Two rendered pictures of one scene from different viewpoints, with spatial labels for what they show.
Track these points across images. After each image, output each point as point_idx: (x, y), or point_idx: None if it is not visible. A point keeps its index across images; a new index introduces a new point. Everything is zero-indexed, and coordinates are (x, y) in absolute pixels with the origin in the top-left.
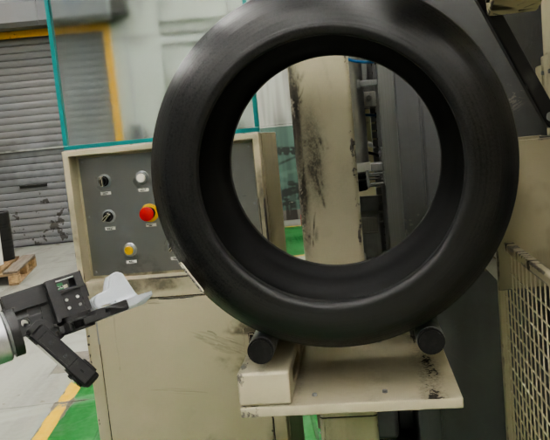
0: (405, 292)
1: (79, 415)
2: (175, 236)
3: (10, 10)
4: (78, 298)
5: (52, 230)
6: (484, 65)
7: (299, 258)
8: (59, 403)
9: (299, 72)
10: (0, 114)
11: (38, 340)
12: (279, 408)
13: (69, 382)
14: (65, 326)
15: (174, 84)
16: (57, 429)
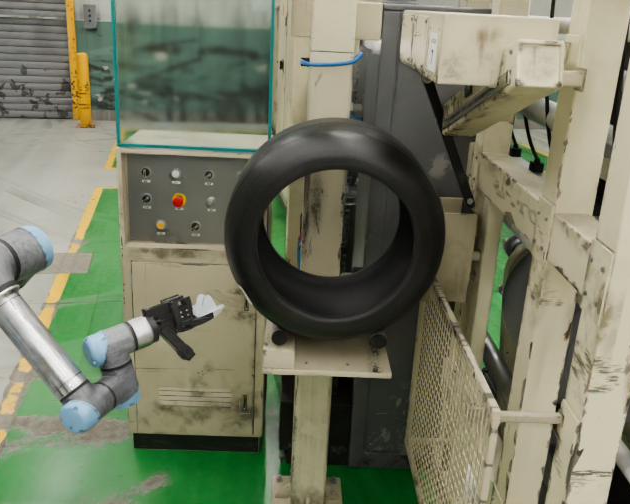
0: (369, 317)
1: (68, 317)
2: (238, 270)
3: None
4: (187, 311)
5: None
6: (433, 197)
7: (300, 270)
8: (47, 304)
9: None
10: None
11: (165, 334)
12: (286, 370)
13: (51, 284)
14: (181, 328)
15: (248, 180)
16: (51, 328)
